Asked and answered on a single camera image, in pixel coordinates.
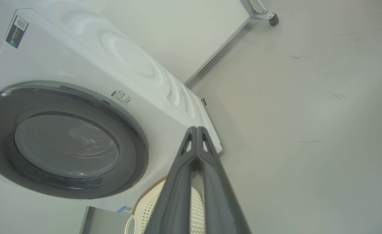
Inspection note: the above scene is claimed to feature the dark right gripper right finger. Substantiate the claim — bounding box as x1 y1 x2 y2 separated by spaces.
197 126 252 234

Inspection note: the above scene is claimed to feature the white front-load washing machine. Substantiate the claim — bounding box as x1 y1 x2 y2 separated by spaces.
0 0 224 234

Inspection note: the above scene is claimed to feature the white perforated laundry basket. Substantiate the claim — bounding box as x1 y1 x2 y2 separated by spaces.
124 175 206 234

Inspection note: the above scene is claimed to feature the dark QR label sticker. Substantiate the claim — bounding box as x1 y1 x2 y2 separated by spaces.
5 15 29 49

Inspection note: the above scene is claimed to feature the silver metal frame leg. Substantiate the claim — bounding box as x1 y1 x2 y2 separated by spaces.
240 0 271 20

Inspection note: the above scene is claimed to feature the washing machine door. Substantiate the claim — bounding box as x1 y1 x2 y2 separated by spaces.
0 81 149 200

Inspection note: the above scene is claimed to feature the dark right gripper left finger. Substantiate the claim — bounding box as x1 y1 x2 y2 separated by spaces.
144 126 198 234

